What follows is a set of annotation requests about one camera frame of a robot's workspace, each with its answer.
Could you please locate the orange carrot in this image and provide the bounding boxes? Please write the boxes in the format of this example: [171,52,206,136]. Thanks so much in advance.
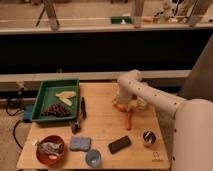
[125,112,133,130]

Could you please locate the green plastic tray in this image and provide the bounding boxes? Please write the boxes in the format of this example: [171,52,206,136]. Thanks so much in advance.
[31,79,79,123]

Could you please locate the black marker pen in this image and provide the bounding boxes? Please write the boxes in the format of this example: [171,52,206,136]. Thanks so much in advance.
[81,97,87,119]

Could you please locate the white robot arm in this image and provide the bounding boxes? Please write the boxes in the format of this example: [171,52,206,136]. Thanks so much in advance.
[116,69,213,171]

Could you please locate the bunch of dark grapes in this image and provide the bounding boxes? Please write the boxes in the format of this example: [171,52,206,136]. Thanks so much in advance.
[42,104,70,117]

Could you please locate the pale banana slice lower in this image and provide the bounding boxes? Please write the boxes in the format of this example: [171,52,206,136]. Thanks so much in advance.
[60,98,72,106]

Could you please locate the pale banana slice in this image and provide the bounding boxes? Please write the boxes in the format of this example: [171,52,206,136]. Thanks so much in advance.
[55,91,76,99]
[60,98,72,106]

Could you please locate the black cable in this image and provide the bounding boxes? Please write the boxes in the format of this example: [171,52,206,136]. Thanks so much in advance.
[12,119,25,150]

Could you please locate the yellow apple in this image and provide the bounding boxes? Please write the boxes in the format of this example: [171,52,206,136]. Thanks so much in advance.
[115,104,126,112]

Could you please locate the small black clip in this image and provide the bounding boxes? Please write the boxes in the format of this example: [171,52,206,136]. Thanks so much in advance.
[70,121,81,134]

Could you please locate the red bowl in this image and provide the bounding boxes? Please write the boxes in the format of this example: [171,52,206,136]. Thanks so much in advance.
[36,135,65,166]

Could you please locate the blue glass cup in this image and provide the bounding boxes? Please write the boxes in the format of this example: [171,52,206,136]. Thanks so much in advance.
[85,149,102,168]

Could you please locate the white cup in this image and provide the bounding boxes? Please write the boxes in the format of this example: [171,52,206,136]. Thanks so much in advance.
[137,97,148,109]

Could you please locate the shiny metal cup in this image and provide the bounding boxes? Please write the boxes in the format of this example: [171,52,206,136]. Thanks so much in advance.
[143,131,156,147]

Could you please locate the green box in background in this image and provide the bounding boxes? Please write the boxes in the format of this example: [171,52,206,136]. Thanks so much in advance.
[110,16,132,24]

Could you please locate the black rectangular block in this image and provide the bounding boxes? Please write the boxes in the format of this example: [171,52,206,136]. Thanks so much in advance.
[108,136,131,154]

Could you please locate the blue sponge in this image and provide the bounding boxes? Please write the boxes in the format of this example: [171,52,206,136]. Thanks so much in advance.
[70,136,91,151]

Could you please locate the blue power box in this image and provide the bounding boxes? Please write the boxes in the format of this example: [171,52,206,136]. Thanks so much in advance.
[23,105,33,123]

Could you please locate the crumpled grey wrapper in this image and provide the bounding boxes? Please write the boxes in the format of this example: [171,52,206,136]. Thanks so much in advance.
[38,142,63,156]

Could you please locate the pale banana slice upper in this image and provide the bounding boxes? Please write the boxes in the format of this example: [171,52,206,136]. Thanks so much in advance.
[55,91,76,99]

